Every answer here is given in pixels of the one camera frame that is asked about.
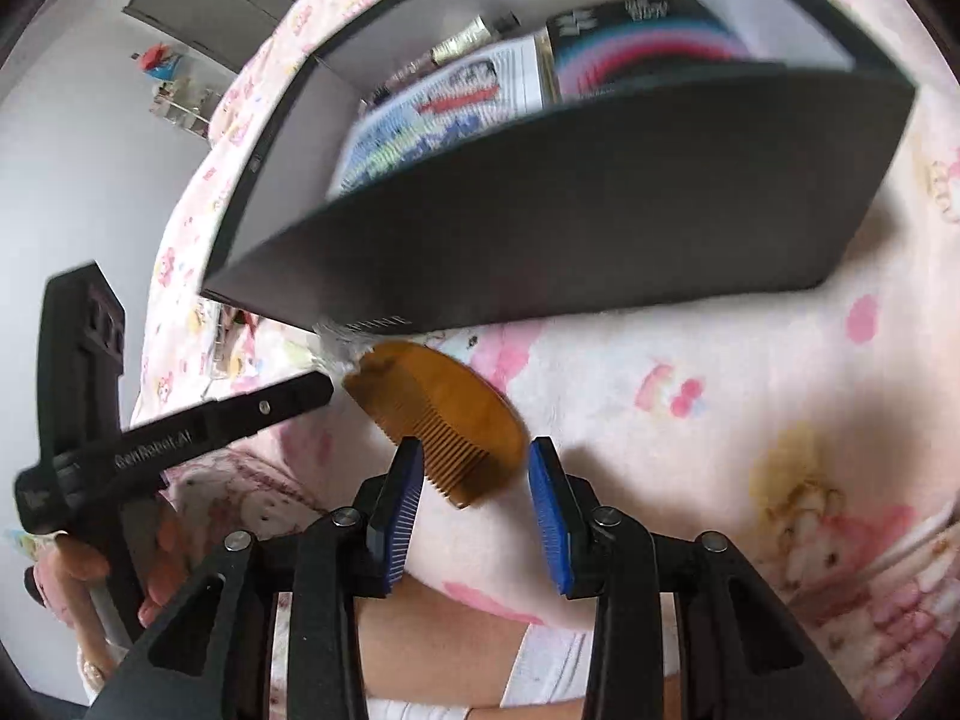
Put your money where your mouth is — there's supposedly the black screen protector box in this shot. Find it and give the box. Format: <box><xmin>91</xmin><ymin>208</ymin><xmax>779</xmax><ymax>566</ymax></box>
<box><xmin>544</xmin><ymin>0</ymin><xmax>751</xmax><ymax>102</ymax></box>

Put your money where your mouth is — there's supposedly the white shelf rack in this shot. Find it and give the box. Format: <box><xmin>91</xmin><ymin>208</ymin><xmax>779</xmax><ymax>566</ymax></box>
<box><xmin>154</xmin><ymin>71</ymin><xmax>216</xmax><ymax>141</ymax></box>

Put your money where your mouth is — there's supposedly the clear plastic wrapper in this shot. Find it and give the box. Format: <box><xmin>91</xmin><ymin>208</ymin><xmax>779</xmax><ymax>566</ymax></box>
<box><xmin>311</xmin><ymin>315</ymin><xmax>376</xmax><ymax>380</ymax></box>

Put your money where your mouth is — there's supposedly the black storage box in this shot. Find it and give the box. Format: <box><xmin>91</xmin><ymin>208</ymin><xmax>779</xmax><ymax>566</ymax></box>
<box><xmin>201</xmin><ymin>0</ymin><xmax>917</xmax><ymax>335</ymax></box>

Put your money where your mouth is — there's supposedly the person's white garment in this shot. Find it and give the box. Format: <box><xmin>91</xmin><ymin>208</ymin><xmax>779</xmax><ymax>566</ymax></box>
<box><xmin>367</xmin><ymin>626</ymin><xmax>601</xmax><ymax>720</ymax></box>

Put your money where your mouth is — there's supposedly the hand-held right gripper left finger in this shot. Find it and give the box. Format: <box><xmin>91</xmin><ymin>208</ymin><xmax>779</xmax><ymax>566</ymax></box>
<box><xmin>86</xmin><ymin>435</ymin><xmax>425</xmax><ymax>720</ymax></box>

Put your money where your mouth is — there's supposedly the person's left hand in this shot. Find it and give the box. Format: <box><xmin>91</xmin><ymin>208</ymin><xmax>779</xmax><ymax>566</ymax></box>
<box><xmin>52</xmin><ymin>499</ymin><xmax>182</xmax><ymax>650</ymax></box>

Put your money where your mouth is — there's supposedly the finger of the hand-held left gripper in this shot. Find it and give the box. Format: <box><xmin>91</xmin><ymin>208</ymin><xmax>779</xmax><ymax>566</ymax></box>
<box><xmin>202</xmin><ymin>371</ymin><xmax>335</xmax><ymax>445</ymax></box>

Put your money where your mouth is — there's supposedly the cartoon bead kit packet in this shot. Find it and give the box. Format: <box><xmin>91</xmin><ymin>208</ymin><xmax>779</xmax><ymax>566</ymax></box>
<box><xmin>330</xmin><ymin>37</ymin><xmax>545</xmax><ymax>200</ymax></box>

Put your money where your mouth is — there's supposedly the pink patterned packet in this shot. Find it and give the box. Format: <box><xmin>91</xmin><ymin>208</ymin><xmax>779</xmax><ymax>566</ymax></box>
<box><xmin>364</xmin><ymin>52</ymin><xmax>440</xmax><ymax>110</ymax></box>

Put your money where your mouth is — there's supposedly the brown wooden comb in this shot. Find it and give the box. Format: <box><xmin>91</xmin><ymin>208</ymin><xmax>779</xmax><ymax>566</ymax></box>
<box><xmin>343</xmin><ymin>340</ymin><xmax>528</xmax><ymax>509</ymax></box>

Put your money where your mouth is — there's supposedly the cream tube with black cap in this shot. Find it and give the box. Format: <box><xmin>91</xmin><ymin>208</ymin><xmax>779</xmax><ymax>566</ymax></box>
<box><xmin>431</xmin><ymin>11</ymin><xmax>522</xmax><ymax>65</ymax></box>

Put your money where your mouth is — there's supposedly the red and blue toy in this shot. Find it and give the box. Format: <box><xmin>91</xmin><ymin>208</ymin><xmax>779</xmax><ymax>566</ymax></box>
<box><xmin>133</xmin><ymin>45</ymin><xmax>186</xmax><ymax>85</ymax></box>

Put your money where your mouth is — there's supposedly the grey wardrobe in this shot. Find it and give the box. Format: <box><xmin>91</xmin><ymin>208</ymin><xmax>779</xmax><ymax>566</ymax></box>
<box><xmin>124</xmin><ymin>0</ymin><xmax>365</xmax><ymax>76</ymax></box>

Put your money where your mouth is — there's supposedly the pink printed blanket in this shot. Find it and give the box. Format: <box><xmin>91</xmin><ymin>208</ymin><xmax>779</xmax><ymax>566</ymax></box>
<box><xmin>131</xmin><ymin>0</ymin><xmax>960</xmax><ymax>720</ymax></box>

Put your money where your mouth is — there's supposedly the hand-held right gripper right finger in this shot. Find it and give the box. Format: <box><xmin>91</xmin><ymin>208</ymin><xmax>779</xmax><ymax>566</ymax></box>
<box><xmin>527</xmin><ymin>435</ymin><xmax>863</xmax><ymax>720</ymax></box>

